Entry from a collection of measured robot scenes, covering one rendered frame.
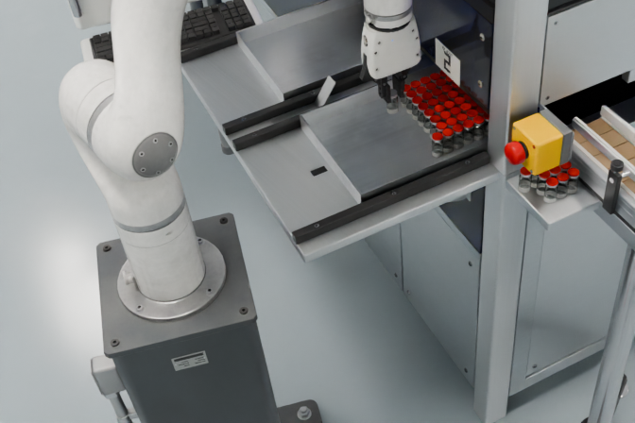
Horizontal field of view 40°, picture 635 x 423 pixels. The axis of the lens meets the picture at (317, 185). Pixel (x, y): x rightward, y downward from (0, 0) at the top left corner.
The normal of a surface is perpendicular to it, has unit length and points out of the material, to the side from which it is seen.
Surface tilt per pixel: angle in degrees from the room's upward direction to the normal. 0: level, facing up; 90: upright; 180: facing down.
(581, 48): 90
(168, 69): 77
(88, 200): 0
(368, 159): 0
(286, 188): 0
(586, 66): 90
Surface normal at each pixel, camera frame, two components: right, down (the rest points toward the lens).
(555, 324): 0.44, 0.60
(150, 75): 0.53, 0.12
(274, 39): -0.10, -0.71
